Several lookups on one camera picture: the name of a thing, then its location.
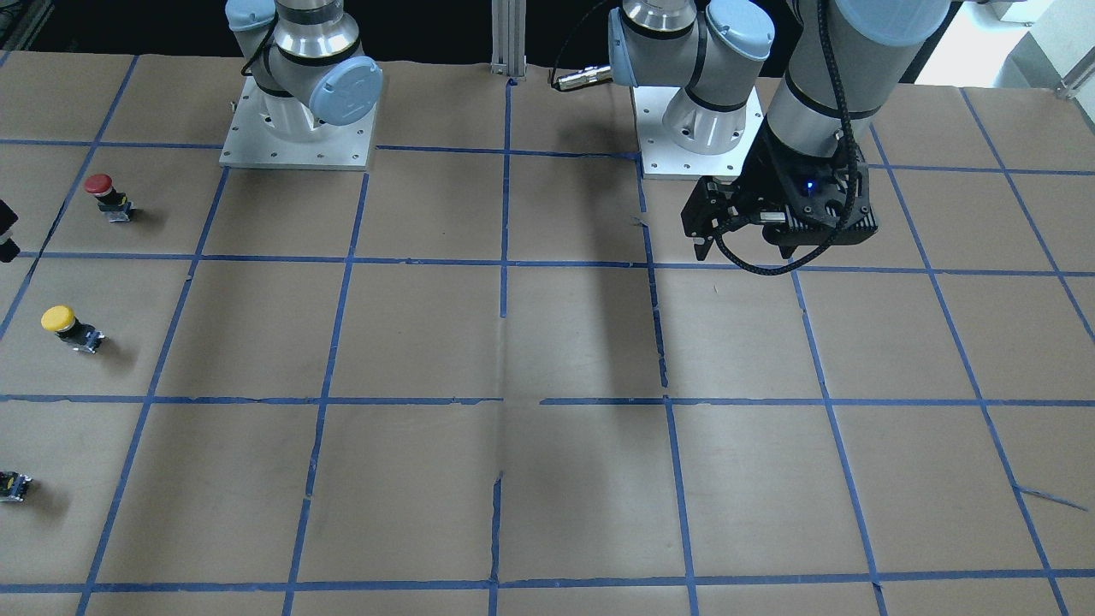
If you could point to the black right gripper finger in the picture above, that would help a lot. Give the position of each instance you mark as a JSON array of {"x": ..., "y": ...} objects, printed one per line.
[{"x": 9, "y": 249}]

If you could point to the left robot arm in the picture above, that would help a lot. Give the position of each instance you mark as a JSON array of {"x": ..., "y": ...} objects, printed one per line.
[{"x": 848, "y": 58}]

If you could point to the silver cable connector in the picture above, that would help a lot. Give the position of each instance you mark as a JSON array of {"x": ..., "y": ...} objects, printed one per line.
[{"x": 587, "y": 77}]

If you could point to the red push button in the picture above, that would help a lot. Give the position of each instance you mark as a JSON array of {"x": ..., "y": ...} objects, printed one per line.
[{"x": 113, "y": 204}]

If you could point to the yellow push button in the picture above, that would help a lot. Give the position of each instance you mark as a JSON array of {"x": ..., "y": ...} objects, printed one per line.
[{"x": 79, "y": 336}]

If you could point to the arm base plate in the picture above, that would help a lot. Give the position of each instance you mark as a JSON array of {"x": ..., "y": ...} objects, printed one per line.
[
  {"x": 277, "y": 133},
  {"x": 680, "y": 140}
]

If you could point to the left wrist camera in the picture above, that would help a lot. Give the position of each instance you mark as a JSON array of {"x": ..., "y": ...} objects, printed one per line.
[{"x": 813, "y": 204}]

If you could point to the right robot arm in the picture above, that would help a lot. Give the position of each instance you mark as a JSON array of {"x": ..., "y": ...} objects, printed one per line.
[{"x": 133, "y": 150}]

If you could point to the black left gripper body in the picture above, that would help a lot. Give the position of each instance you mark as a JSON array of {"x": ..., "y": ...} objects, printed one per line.
[{"x": 764, "y": 183}]

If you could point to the small black switch block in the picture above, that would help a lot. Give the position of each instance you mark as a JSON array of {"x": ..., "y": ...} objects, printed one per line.
[{"x": 14, "y": 486}]

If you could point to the aluminium frame post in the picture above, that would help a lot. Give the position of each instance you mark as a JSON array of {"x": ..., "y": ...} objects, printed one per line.
[{"x": 508, "y": 38}]

